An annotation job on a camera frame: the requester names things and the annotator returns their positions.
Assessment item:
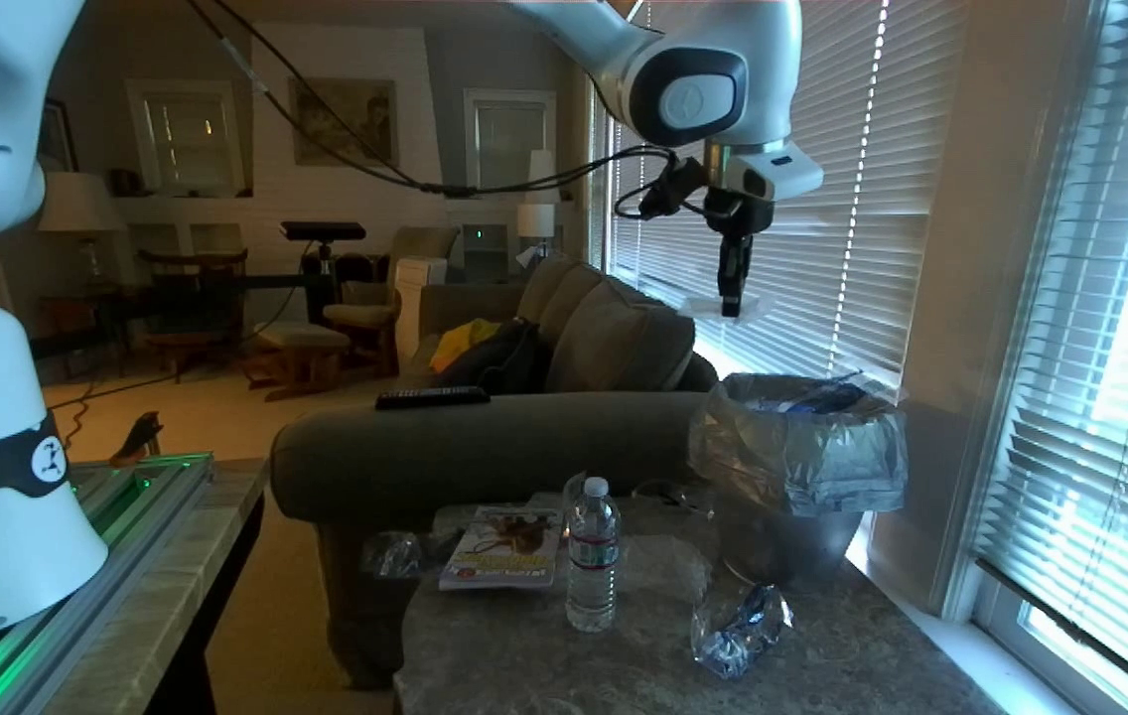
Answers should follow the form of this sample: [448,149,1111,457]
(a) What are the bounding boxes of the clear plastic water bottle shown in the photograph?
[566,478,623,632]

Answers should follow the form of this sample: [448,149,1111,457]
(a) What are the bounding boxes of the crumpled clear plastic wrapper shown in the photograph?
[690,580,796,681]

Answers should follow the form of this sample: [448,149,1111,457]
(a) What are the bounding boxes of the yellow cloth on couch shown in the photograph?
[431,317,498,379]

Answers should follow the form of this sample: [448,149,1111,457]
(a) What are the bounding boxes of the brown fabric couch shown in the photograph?
[270,253,714,692]

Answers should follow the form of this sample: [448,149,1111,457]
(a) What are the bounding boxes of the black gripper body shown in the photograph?
[709,188,773,282]

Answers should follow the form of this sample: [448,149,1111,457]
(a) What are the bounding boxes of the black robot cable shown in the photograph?
[184,0,681,223]

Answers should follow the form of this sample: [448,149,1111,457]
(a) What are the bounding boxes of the window blinds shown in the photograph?
[600,0,952,399]
[975,0,1128,713]

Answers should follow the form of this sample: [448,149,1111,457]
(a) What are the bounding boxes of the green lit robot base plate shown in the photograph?
[0,452,211,715]

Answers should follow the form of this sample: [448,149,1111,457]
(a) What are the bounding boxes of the left window blinds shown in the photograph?
[600,0,952,399]

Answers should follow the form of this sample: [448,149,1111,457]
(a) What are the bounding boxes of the framed wall picture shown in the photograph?
[292,79,399,166]

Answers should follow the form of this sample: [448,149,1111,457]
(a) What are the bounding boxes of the metal bin with plastic liner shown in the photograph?
[686,373,910,586]

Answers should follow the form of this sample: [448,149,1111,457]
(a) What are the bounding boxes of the right window blinds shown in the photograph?
[975,0,1128,713]

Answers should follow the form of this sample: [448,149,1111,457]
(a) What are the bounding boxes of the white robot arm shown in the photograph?
[0,0,821,632]

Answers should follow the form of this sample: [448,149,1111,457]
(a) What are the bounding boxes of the husky workbench table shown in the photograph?
[0,452,266,715]

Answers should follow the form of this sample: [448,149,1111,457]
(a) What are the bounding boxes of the white table lamp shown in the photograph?
[518,198,558,241]

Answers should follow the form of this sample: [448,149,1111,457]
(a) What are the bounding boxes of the black remote control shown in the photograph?
[374,387,490,410]

